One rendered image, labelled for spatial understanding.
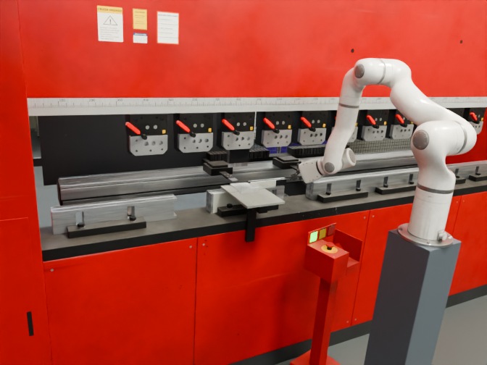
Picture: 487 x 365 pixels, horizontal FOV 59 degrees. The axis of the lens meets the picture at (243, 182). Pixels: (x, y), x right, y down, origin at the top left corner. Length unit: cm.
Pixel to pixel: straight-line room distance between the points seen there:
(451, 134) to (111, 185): 141
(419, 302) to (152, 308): 106
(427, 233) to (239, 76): 96
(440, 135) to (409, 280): 53
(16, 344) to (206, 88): 118
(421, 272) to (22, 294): 137
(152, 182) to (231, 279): 59
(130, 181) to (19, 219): 67
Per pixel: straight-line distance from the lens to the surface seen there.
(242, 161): 198
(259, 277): 211
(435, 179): 158
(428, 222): 163
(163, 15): 173
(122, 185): 207
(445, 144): 152
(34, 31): 165
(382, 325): 184
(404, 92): 168
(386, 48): 233
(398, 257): 169
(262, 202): 179
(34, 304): 171
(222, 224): 188
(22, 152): 149
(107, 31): 168
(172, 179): 213
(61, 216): 181
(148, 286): 188
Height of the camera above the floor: 164
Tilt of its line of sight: 18 degrees down
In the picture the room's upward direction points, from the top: 4 degrees clockwise
